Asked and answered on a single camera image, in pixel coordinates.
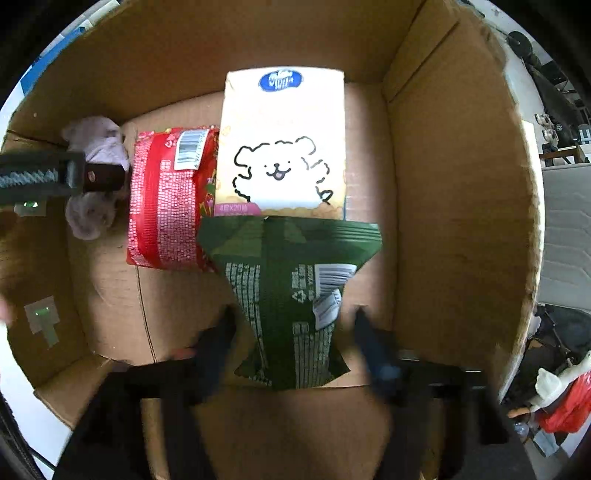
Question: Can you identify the black exercise machine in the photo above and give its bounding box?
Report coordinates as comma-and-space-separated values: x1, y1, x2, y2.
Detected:
507, 30, 591, 145

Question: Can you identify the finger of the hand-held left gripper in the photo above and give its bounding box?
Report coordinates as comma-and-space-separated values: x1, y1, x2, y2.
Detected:
83, 162, 127, 193

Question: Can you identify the grey pink plush toy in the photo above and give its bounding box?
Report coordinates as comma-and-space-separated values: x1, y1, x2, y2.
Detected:
62, 116, 132, 241

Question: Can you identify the dog print tissue pack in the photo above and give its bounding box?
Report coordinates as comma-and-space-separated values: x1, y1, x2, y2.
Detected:
214, 68, 348, 219

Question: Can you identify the red snack packet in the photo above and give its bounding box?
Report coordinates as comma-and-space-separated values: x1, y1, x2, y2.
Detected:
126, 126, 221, 273

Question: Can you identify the green snack packet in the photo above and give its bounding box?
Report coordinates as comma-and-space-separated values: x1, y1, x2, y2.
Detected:
197, 215, 384, 391

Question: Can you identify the brown cardboard box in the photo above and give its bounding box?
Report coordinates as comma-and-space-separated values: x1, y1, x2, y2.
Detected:
0, 0, 547, 480

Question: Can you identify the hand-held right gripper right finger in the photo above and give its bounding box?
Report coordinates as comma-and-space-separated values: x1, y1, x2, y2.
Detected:
353, 306, 509, 446

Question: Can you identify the white plush toy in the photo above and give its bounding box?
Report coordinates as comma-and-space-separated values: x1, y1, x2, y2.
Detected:
529, 351, 591, 412

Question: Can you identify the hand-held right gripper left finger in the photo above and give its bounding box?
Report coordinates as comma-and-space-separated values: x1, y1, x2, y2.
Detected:
110, 306, 239, 409

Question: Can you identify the grey white mattress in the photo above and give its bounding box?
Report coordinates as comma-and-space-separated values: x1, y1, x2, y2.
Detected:
538, 164, 591, 313

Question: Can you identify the red plastic bag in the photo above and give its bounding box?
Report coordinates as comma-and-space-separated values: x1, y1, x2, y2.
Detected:
536, 375, 591, 435

